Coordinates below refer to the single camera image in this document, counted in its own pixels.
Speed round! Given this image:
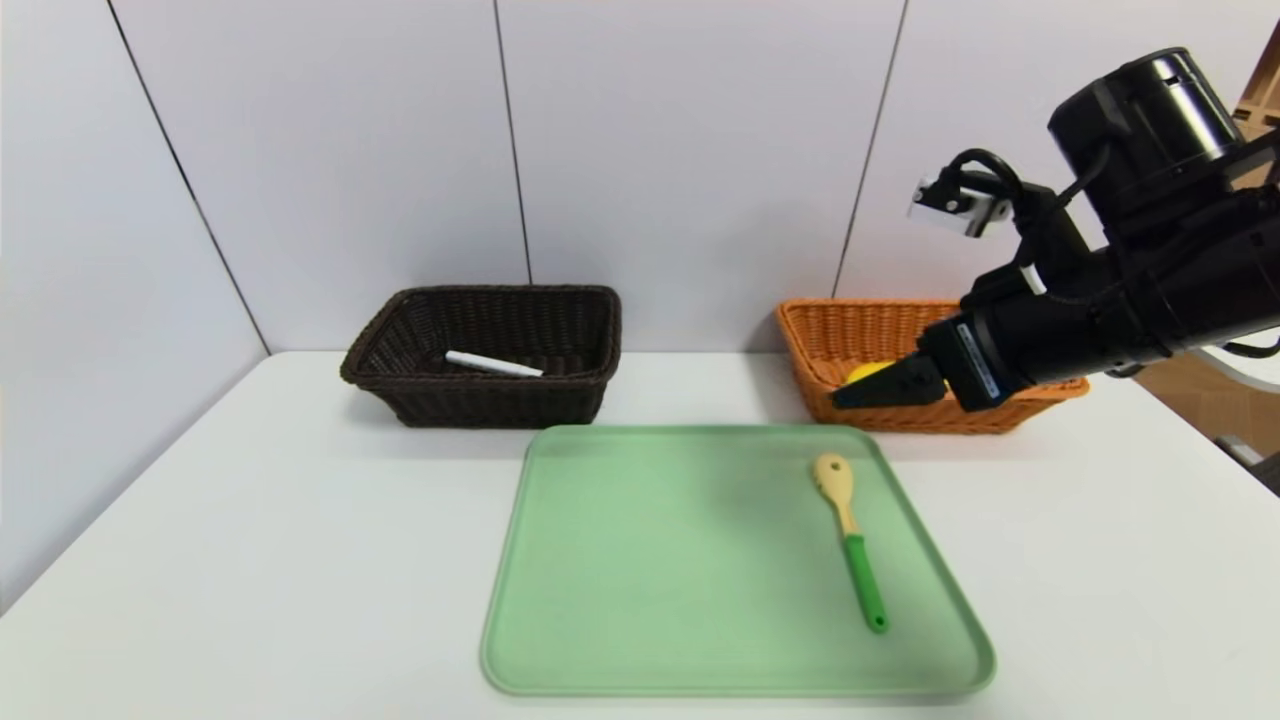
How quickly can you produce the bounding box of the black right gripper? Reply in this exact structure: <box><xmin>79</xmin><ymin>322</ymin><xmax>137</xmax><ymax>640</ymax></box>
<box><xmin>832</xmin><ymin>271</ymin><xmax>1112</xmax><ymax>412</ymax></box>

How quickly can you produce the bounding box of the yellow banana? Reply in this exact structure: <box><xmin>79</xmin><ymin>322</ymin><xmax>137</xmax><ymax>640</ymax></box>
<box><xmin>845</xmin><ymin>361</ymin><xmax>951</xmax><ymax>393</ymax></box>

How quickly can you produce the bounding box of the beige spatula with green handle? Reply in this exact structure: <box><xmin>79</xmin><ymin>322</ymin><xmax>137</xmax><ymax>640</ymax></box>
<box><xmin>812</xmin><ymin>452</ymin><xmax>889</xmax><ymax>634</ymax></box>

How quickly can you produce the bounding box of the white marker pen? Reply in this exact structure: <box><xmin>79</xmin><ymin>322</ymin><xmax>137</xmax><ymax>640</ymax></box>
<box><xmin>444</xmin><ymin>350</ymin><xmax>546</xmax><ymax>379</ymax></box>

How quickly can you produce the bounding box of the orange wicker basket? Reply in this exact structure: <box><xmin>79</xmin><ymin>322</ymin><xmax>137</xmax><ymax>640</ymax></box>
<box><xmin>776</xmin><ymin>298</ymin><xmax>1091</xmax><ymax>435</ymax></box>

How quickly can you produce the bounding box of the dark brown wicker basket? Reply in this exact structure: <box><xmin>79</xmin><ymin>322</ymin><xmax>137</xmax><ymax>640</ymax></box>
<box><xmin>340</xmin><ymin>285</ymin><xmax>623</xmax><ymax>430</ymax></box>

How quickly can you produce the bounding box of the light green plastic tray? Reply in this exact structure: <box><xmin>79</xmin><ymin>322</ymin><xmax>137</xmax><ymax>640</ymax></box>
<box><xmin>480</xmin><ymin>425</ymin><xmax>997</xmax><ymax>698</ymax></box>

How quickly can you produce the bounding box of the white side table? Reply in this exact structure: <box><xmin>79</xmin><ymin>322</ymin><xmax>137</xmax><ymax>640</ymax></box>
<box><xmin>1190</xmin><ymin>345</ymin><xmax>1280</xmax><ymax>396</ymax></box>

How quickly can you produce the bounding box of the wooden shelf unit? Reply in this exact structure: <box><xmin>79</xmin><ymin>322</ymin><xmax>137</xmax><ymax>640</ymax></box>
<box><xmin>1235</xmin><ymin>20</ymin><xmax>1280</xmax><ymax>131</ymax></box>

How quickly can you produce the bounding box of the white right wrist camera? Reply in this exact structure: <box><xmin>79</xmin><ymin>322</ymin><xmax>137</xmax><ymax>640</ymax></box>
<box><xmin>908</xmin><ymin>175</ymin><xmax>1013</xmax><ymax>239</ymax></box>

